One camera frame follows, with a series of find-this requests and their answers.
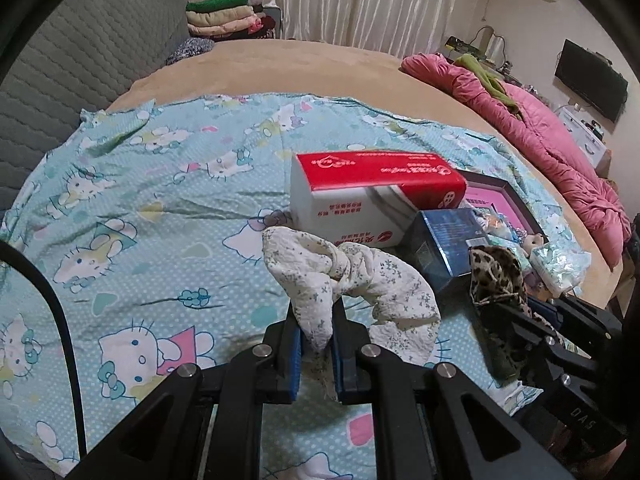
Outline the green floral tissue pack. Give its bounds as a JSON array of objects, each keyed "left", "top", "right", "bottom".
[
  {"left": 529, "top": 243, "right": 591, "bottom": 298},
  {"left": 487, "top": 234, "right": 533, "bottom": 275}
]

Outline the leopard print scrunchie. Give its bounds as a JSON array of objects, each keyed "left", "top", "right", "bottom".
[{"left": 469, "top": 245, "right": 552, "bottom": 382}]

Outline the beige plush bear pink ribbon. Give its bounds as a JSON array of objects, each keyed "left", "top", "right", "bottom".
[{"left": 521, "top": 233, "right": 546, "bottom": 256}]

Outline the white floral scrunchie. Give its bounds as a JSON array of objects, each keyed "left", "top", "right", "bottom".
[{"left": 262, "top": 226, "right": 442, "bottom": 365}]

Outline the white blue snack packet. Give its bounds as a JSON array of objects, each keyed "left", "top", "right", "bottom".
[{"left": 472, "top": 208, "right": 520, "bottom": 242}]

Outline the pink blue book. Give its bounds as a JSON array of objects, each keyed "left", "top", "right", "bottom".
[{"left": 464, "top": 183, "right": 539, "bottom": 234}]

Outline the dark blue small box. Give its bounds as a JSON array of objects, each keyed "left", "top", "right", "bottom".
[{"left": 397, "top": 208, "right": 489, "bottom": 294}]

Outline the dark shallow box tray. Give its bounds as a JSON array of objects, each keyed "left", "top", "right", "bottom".
[{"left": 459, "top": 170, "right": 547, "bottom": 238}]

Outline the pink quilt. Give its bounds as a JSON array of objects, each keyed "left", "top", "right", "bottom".
[{"left": 401, "top": 53, "right": 631, "bottom": 268}]

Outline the white drawer cabinet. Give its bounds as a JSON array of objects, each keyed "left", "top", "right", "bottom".
[{"left": 555, "top": 104, "right": 612, "bottom": 178}]

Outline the red white tissue box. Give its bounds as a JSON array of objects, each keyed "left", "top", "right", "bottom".
[{"left": 290, "top": 151, "right": 466, "bottom": 248}]

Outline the hello kitty blue cloth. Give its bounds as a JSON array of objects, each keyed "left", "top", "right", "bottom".
[{"left": 1, "top": 93, "right": 580, "bottom": 479}]

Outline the green garment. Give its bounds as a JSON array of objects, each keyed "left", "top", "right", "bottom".
[{"left": 454, "top": 53, "right": 522, "bottom": 117}]

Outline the black television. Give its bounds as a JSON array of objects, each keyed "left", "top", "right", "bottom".
[{"left": 554, "top": 39, "right": 628, "bottom": 122}]

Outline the dark floral pillow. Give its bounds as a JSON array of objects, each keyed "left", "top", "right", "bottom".
[{"left": 165, "top": 37, "right": 215, "bottom": 66}]

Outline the white curtain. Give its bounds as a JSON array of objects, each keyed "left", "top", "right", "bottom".
[{"left": 264, "top": 0, "right": 456, "bottom": 58}]

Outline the stack of folded clothes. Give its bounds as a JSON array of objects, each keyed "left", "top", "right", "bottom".
[{"left": 186, "top": 0, "right": 277, "bottom": 41}]

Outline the grey quilted headboard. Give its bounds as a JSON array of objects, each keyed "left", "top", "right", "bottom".
[{"left": 1, "top": 0, "right": 188, "bottom": 209}]

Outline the black cable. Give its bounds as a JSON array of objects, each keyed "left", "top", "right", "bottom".
[{"left": 0, "top": 238, "right": 89, "bottom": 456}]

